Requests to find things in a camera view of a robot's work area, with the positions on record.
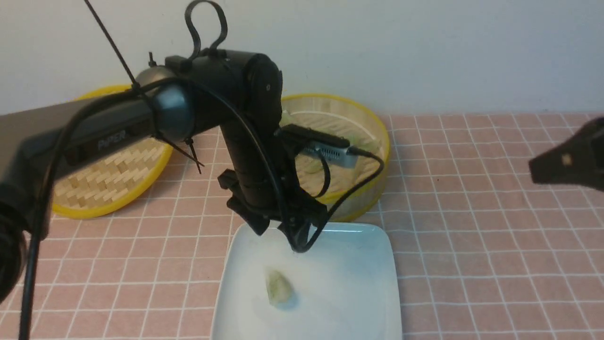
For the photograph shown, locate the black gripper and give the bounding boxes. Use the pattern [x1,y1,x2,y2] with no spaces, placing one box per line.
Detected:
[217,120,328,254]

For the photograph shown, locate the green steamed dumpling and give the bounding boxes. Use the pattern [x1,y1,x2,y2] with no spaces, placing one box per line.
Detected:
[265,269,294,307]

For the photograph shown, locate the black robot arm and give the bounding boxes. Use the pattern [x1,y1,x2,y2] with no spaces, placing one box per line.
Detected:
[1,50,329,300]

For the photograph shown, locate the white square ceramic plate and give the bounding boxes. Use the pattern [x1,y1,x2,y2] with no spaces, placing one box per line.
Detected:
[210,222,403,340]

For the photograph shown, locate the bamboo steamer basket yellow rim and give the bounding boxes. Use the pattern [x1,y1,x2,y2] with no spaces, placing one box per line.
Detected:
[280,94,390,222]

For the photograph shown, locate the bamboo steamer lid yellow rim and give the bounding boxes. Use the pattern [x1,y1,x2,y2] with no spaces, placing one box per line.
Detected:
[47,85,174,220]

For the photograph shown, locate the pink checked tablecloth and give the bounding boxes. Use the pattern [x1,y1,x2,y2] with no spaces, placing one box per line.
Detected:
[0,113,604,340]

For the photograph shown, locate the black cable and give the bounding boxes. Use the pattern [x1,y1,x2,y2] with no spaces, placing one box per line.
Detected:
[18,78,385,340]

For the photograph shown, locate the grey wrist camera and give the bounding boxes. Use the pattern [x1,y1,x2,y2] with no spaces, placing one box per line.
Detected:
[276,124,358,169]

